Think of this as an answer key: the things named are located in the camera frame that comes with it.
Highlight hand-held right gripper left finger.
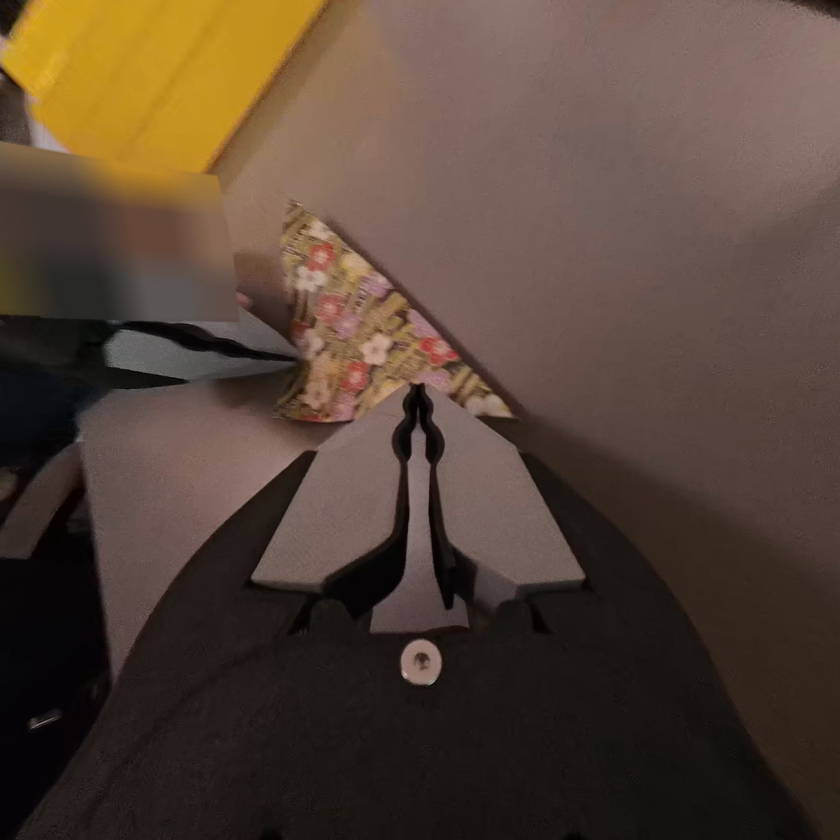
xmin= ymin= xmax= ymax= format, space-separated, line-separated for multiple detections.
xmin=249 ymin=384 xmax=417 ymax=622

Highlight floral patterned origami paper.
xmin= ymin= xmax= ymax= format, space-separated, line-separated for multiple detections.
xmin=272 ymin=200 xmax=521 ymax=425

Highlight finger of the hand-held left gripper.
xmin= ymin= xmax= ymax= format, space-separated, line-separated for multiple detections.
xmin=104 ymin=328 xmax=298 ymax=389
xmin=125 ymin=307 xmax=298 ymax=362

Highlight yellow cardboard box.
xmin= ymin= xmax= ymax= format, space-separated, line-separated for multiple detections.
xmin=0 ymin=0 xmax=329 ymax=175

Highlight dark furniture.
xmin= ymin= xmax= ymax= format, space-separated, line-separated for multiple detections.
xmin=0 ymin=446 xmax=111 ymax=837

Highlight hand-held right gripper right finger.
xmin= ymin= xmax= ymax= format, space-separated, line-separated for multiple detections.
xmin=415 ymin=384 xmax=587 ymax=611

